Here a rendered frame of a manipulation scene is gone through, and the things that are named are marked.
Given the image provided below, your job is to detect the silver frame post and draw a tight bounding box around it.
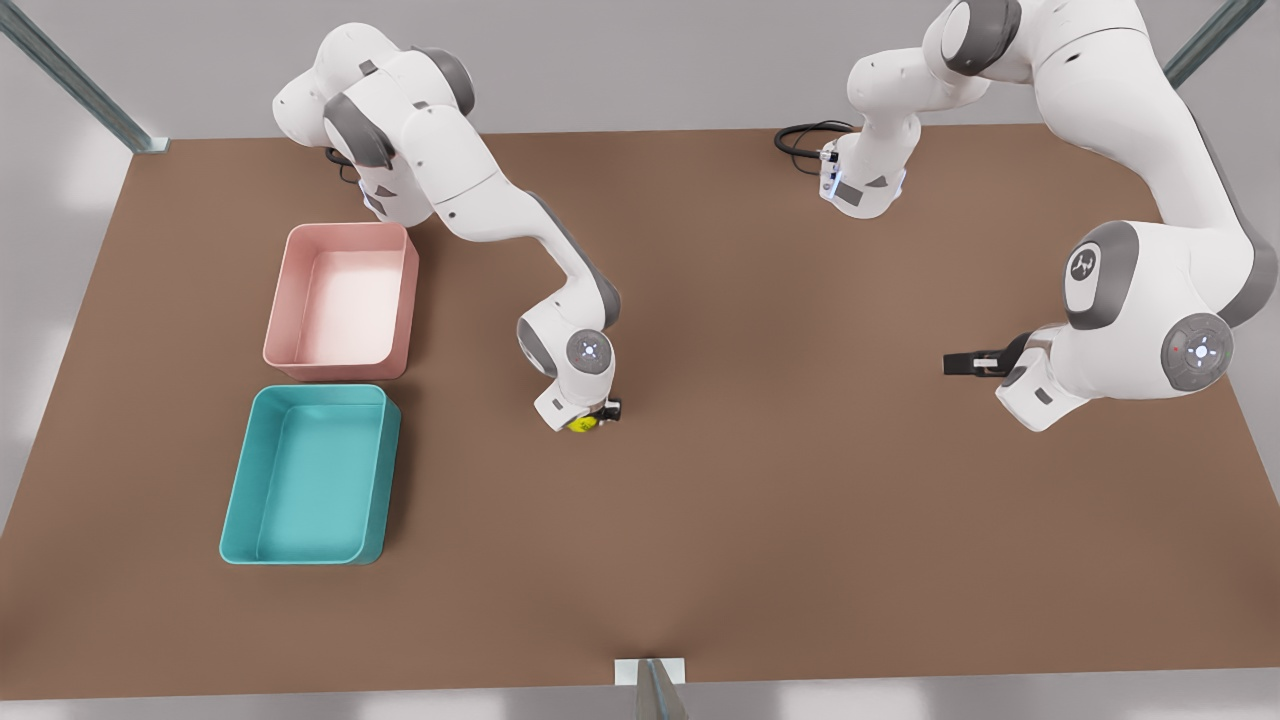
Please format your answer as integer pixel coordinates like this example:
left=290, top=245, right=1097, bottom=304
left=1163, top=0, right=1267, bottom=89
left=613, top=657, right=689, bottom=720
left=0, top=0, right=171, bottom=155

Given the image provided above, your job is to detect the pink rectangular tray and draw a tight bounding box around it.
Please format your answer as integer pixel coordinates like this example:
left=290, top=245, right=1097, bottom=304
left=263, top=222, right=420, bottom=382

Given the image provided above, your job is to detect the teal rectangular tray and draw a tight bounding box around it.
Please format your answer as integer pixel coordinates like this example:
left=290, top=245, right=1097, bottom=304
left=219, top=384, right=403, bottom=566

